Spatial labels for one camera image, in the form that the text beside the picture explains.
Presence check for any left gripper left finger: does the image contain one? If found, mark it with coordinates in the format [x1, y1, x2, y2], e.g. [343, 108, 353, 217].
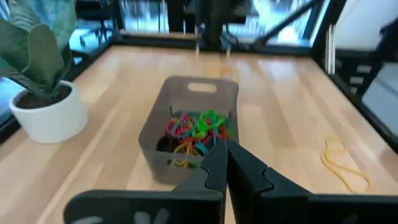
[63, 140, 228, 224]

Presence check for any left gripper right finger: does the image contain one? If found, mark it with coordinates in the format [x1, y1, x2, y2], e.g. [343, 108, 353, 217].
[227, 140, 398, 224]

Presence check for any yellow rubber band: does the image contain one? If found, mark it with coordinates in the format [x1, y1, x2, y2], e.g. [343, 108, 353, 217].
[172, 138, 201, 169]
[320, 136, 373, 194]

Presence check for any green rubber band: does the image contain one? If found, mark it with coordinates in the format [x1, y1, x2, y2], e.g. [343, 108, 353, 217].
[192, 110, 230, 140]

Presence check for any grey translucent plastic bin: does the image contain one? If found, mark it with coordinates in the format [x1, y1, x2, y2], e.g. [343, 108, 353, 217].
[138, 76, 240, 186]

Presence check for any white plant pot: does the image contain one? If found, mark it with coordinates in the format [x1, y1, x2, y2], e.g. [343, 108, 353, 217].
[8, 80, 90, 144]

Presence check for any green snake plant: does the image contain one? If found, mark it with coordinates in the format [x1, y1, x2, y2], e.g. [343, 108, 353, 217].
[0, 0, 78, 100]

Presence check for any black aluminium table frame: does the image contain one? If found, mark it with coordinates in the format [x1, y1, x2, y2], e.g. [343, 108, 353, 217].
[0, 0, 398, 153]

